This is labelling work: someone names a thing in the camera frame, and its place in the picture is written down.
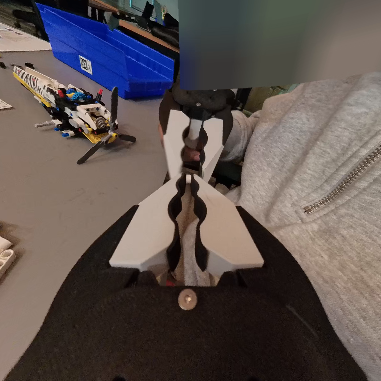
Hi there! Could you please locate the wooden table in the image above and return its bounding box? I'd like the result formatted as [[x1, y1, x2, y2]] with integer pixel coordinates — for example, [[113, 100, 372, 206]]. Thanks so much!
[[89, 0, 180, 55]]

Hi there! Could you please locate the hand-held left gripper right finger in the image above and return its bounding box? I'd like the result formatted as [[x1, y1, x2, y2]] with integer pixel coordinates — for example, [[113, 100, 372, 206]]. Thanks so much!
[[190, 174, 265, 286]]

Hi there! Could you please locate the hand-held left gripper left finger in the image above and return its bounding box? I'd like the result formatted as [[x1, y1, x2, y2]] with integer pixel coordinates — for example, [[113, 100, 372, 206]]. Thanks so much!
[[109, 173, 186, 285]]

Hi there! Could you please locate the pile of white lego parts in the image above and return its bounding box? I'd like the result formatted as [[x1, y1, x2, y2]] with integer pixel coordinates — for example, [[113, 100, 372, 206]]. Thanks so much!
[[0, 236, 17, 279]]

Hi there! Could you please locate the lego airplane model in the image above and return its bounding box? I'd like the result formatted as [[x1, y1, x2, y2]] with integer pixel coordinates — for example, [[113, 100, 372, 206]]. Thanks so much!
[[13, 66, 137, 165]]

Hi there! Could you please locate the blue plastic bin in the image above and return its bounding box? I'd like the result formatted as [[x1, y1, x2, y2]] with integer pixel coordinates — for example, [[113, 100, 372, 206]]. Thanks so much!
[[35, 2, 175, 99]]

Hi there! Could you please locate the lego instruction booklet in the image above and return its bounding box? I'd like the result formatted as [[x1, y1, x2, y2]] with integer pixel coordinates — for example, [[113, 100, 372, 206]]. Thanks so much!
[[0, 22, 53, 53]]

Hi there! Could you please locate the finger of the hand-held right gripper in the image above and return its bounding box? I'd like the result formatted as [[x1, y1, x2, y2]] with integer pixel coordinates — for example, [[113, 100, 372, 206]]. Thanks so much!
[[162, 109, 191, 180], [199, 117, 225, 183]]

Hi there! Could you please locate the person's right hand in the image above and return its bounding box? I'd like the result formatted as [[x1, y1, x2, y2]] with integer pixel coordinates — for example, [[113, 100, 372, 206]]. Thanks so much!
[[182, 145, 201, 163]]

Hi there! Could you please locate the person's right forearm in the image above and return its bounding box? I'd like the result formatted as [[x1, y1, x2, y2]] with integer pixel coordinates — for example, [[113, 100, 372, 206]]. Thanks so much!
[[223, 110, 260, 163]]

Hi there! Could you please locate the person's grey zip jacket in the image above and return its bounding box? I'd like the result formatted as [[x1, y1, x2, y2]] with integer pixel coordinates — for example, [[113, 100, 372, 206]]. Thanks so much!
[[174, 71, 381, 381]]

